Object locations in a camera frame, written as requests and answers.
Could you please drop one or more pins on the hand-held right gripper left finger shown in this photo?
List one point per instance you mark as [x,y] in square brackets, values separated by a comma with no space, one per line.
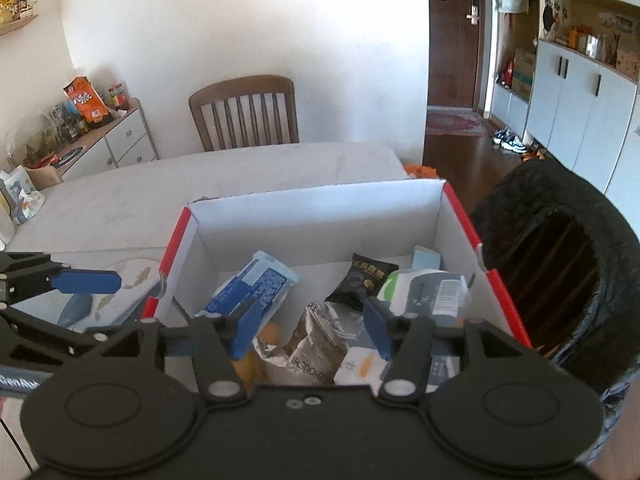
[245,327]

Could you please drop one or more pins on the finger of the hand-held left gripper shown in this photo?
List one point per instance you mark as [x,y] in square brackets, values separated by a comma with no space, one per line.
[87,281]
[60,335]

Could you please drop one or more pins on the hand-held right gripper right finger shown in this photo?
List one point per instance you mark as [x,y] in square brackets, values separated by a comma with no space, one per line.
[376,330]

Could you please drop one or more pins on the white orange packet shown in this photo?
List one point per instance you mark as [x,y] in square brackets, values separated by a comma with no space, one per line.
[357,365]

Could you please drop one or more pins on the blue snack packet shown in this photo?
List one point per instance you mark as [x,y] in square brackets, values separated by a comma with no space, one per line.
[250,282]

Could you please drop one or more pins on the black snack packet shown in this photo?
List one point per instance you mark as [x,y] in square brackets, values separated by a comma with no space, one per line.
[362,280]

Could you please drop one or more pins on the silver snack packet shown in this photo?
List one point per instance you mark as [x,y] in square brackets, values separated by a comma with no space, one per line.
[310,350]

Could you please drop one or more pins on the red cardboard box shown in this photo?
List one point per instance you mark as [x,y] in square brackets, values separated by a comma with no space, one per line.
[320,220]

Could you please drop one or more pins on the soft tissue pack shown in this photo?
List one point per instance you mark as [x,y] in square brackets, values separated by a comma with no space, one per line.
[31,207]

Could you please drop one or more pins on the round blue mat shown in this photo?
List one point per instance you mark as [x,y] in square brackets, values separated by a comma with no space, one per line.
[67,156]

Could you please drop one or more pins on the white side cabinet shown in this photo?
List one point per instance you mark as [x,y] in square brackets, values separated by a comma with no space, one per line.
[127,135]

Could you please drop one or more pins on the clear display box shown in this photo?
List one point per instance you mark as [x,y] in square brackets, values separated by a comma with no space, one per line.
[52,132]

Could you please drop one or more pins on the orange plastic bag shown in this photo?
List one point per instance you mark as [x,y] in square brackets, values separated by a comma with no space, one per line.
[422,171]

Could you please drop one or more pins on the orange snack bag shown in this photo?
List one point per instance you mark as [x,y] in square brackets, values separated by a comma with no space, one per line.
[86,102]

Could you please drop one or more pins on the red-capped spice jars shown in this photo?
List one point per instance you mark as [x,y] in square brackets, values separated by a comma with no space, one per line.
[117,94]

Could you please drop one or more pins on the patterned door rug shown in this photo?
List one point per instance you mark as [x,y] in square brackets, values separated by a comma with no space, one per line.
[457,123]

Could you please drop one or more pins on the pair of sneakers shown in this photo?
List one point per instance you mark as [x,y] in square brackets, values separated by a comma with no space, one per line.
[509,140]

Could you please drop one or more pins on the brown wooden chair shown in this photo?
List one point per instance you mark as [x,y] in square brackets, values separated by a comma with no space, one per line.
[242,90]

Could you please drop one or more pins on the brown wooden door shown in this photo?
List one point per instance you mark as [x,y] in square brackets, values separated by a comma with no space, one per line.
[452,50]

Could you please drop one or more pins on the small red bag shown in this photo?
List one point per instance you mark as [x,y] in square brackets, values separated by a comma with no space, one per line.
[508,71]

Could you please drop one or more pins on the brown cardboard box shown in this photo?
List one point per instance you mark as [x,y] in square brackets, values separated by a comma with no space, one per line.
[523,75]

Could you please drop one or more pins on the black hanging ornament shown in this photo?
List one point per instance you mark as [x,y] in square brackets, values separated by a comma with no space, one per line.
[549,17]

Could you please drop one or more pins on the wooden wall shelf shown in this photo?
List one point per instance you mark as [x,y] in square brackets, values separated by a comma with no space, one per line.
[20,24]

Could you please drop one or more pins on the grey wall cabinet unit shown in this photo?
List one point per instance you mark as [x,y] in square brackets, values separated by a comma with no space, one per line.
[575,110]

